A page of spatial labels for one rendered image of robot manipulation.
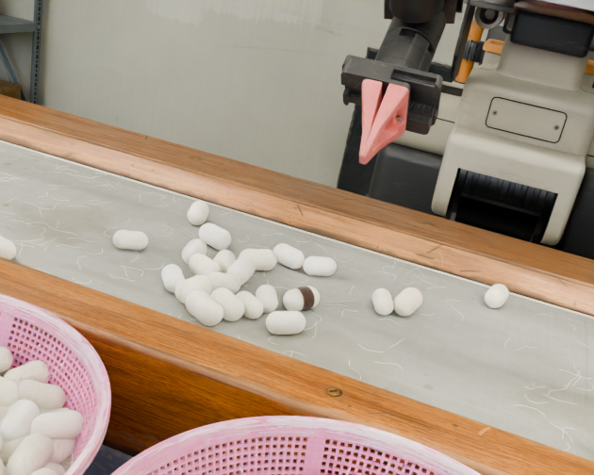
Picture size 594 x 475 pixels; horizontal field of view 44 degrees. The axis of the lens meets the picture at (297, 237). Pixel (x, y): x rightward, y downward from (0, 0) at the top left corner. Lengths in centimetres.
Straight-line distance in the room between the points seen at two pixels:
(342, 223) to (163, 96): 226
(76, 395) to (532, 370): 37
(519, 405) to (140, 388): 29
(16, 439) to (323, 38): 240
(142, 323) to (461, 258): 39
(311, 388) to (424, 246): 35
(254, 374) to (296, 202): 38
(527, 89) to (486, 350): 67
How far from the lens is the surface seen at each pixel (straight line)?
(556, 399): 63
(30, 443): 46
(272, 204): 84
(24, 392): 50
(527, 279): 81
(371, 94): 73
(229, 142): 294
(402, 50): 78
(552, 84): 128
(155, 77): 304
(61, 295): 57
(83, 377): 50
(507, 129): 126
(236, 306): 59
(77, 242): 72
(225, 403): 50
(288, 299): 63
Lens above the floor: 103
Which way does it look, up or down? 21 degrees down
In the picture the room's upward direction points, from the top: 11 degrees clockwise
